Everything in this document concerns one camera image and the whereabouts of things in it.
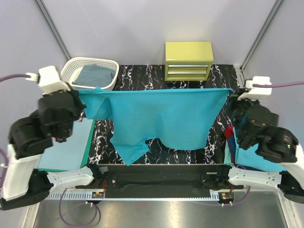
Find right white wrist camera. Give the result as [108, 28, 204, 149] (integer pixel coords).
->
[238, 76, 272, 101]

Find green cutting mat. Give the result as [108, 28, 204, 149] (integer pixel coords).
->
[38, 118, 96, 173]

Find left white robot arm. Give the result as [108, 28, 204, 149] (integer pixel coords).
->
[0, 90, 103, 210]

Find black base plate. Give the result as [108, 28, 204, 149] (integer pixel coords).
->
[82, 164, 243, 200]

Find teal t shirt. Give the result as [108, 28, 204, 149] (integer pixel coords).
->
[79, 88, 230, 165]

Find white plastic laundry basket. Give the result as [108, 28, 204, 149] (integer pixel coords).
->
[61, 57, 119, 91]

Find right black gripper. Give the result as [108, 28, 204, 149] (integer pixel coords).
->
[223, 87, 259, 145]

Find dark blue t shirt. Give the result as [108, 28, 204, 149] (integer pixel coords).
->
[228, 139, 237, 165]

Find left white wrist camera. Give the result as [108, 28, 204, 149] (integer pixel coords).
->
[26, 66, 71, 94]

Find yellow-green drawer cabinet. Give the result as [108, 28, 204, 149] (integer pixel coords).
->
[165, 41, 214, 81]

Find folded grey-blue t shirt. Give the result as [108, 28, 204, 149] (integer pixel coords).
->
[72, 65, 116, 88]

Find red t shirt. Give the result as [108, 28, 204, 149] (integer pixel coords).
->
[224, 126, 235, 162]

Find light blue t shirt pile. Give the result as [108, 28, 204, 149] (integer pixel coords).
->
[224, 137, 287, 173]

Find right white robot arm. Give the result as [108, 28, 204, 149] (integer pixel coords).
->
[215, 89, 304, 203]

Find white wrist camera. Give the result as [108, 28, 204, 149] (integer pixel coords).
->
[26, 66, 71, 94]
[238, 76, 272, 101]

